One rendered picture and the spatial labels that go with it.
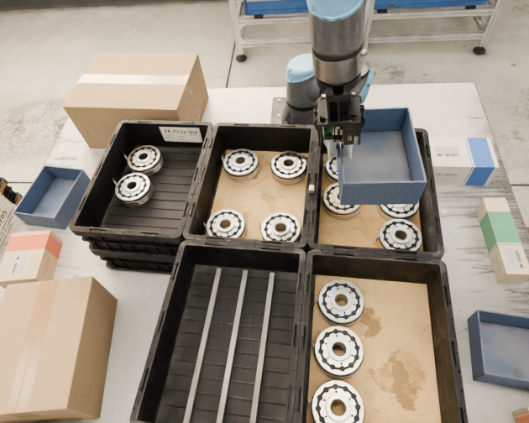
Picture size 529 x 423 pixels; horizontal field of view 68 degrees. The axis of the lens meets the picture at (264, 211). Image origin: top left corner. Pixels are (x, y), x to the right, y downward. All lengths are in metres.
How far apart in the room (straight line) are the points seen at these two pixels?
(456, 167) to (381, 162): 0.47
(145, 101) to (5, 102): 2.17
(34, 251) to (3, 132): 1.96
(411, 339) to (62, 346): 0.78
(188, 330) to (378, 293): 0.45
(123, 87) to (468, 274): 1.22
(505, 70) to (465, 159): 1.86
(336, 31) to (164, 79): 0.95
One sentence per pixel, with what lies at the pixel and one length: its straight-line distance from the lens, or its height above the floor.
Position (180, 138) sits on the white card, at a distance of 1.25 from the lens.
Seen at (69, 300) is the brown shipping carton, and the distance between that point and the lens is 1.07.
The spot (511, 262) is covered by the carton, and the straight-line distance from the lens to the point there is 1.20.
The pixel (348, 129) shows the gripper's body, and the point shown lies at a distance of 0.67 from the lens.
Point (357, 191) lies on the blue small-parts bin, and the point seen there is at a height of 1.12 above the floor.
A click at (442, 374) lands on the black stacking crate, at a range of 0.91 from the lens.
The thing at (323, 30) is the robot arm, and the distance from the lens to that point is 0.58.
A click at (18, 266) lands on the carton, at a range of 1.32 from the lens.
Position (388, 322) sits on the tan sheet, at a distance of 0.95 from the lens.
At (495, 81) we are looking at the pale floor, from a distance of 3.02.
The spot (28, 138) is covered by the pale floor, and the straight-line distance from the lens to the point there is 3.05.
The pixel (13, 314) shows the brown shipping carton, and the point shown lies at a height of 0.86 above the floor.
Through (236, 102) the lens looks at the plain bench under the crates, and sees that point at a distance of 1.60.
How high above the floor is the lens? 1.71
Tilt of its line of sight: 55 degrees down
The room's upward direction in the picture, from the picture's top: 9 degrees counter-clockwise
